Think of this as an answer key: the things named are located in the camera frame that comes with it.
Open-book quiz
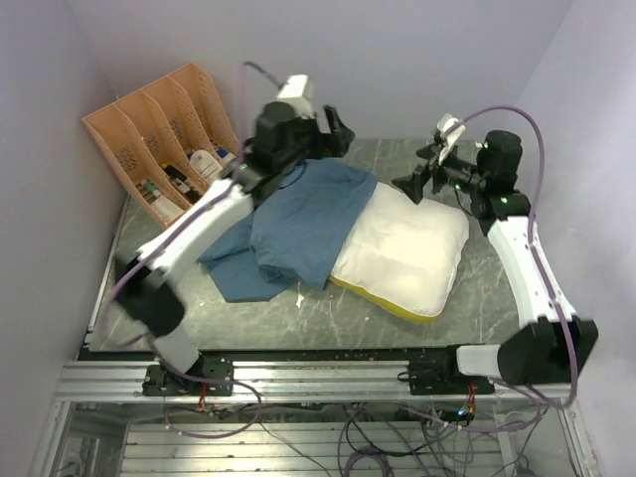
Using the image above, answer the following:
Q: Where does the white tube with blue cap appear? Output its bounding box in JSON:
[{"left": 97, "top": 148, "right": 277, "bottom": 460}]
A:
[{"left": 216, "top": 147, "right": 236, "bottom": 166}]

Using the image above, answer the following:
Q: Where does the white lotion bottle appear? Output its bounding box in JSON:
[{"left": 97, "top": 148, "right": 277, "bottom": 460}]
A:
[{"left": 189, "top": 149, "right": 223, "bottom": 184}]

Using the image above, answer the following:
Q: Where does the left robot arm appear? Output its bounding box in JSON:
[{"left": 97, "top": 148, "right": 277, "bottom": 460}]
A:
[{"left": 110, "top": 99, "right": 355, "bottom": 395}]

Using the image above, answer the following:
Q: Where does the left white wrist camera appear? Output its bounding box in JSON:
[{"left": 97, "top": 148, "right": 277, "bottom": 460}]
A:
[{"left": 276, "top": 75, "right": 315, "bottom": 118}]

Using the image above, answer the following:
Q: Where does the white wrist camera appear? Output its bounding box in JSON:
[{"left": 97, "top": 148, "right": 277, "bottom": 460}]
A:
[
  {"left": 276, "top": 75, "right": 315, "bottom": 118},
  {"left": 433, "top": 113, "right": 466, "bottom": 165}
]

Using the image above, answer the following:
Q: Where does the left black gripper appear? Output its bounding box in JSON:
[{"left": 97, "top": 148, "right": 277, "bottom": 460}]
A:
[{"left": 279, "top": 107, "right": 358, "bottom": 175}]

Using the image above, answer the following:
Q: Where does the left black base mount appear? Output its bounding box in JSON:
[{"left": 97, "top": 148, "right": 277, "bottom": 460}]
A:
[{"left": 142, "top": 358, "right": 234, "bottom": 398}]

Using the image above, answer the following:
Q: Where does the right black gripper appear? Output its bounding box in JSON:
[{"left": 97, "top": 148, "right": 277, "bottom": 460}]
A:
[{"left": 392, "top": 142, "right": 487, "bottom": 205}]

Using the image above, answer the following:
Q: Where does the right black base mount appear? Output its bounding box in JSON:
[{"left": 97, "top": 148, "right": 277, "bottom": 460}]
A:
[{"left": 397, "top": 345, "right": 495, "bottom": 396}]

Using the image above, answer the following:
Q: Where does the blue pillowcase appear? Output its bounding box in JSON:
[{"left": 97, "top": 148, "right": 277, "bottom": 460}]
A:
[{"left": 200, "top": 158, "right": 378, "bottom": 303}]

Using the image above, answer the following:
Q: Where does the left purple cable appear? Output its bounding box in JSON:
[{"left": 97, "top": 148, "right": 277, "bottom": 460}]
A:
[{"left": 93, "top": 61, "right": 284, "bottom": 441}]

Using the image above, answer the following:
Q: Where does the white pillow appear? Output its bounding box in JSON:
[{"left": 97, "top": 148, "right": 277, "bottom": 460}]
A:
[{"left": 329, "top": 183, "right": 469, "bottom": 323}]

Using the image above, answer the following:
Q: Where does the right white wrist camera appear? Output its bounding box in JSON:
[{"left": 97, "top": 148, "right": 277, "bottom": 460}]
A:
[{"left": 433, "top": 113, "right": 466, "bottom": 165}]

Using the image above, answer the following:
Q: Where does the orange plastic file organizer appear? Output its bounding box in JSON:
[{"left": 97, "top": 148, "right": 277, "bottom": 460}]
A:
[{"left": 82, "top": 64, "right": 239, "bottom": 229}]

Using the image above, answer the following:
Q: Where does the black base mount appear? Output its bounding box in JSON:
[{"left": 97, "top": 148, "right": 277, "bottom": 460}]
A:
[
  {"left": 142, "top": 358, "right": 234, "bottom": 398},
  {"left": 397, "top": 345, "right": 495, "bottom": 396}
]

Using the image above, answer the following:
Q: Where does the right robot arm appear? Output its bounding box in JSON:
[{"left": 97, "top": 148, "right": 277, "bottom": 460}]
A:
[{"left": 392, "top": 130, "right": 598, "bottom": 394}]

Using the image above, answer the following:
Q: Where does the aluminium frame rail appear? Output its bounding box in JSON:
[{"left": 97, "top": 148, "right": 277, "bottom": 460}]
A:
[{"left": 54, "top": 358, "right": 577, "bottom": 404}]

